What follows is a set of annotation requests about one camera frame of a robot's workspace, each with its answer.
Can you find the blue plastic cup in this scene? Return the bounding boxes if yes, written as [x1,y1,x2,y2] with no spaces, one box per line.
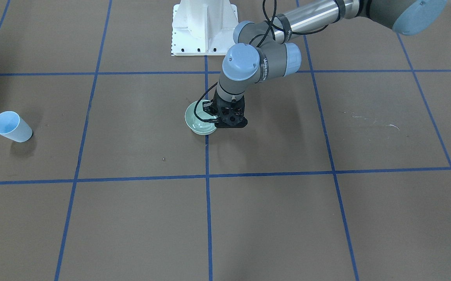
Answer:
[0,111,33,143]

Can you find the green ceramic bowl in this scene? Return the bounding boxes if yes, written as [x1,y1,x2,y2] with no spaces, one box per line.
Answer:
[185,100,217,135]

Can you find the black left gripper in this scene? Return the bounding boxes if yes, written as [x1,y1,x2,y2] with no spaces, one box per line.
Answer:
[212,97,245,117]

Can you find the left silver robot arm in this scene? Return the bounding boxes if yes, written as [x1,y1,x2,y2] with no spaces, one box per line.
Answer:
[202,0,447,126]

